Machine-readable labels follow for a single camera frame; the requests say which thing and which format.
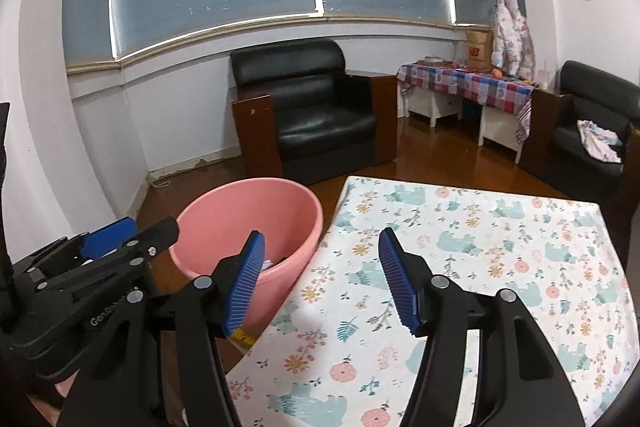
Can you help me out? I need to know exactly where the person's left hand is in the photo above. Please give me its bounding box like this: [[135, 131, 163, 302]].
[[50, 369, 81, 408]]

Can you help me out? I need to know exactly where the pink plastic bucket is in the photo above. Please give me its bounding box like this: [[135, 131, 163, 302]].
[[168, 178, 324, 333]]

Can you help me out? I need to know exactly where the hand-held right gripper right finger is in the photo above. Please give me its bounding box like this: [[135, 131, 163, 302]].
[[378, 228, 586, 427]]

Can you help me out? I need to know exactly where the pale printed cloth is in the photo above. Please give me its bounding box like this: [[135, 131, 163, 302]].
[[576, 120, 625, 164]]

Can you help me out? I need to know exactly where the white cabinet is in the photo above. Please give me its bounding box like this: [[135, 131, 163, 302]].
[[477, 104, 523, 165], [405, 89, 462, 128]]

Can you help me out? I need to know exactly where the brown paper bag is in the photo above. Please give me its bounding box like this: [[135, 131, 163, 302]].
[[465, 29, 495, 70]]

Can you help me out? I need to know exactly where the black leather armchair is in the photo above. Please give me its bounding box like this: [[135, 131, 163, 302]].
[[230, 39, 398, 186], [520, 60, 640, 198]]

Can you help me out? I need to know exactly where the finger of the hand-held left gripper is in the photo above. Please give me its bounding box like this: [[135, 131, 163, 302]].
[[115, 217, 180, 269], [77, 217, 138, 259]]

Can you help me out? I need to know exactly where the pale quilted jacket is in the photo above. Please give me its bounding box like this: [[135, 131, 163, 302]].
[[490, 0, 537, 78]]

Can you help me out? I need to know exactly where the table with floral cloth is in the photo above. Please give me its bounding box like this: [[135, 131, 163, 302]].
[[225, 176, 628, 427]]

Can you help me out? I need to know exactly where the side table with plaid cloth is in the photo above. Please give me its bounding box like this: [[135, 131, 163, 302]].
[[397, 62, 535, 142]]

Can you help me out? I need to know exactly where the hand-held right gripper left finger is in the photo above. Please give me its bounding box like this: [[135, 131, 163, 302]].
[[57, 231, 266, 427]]

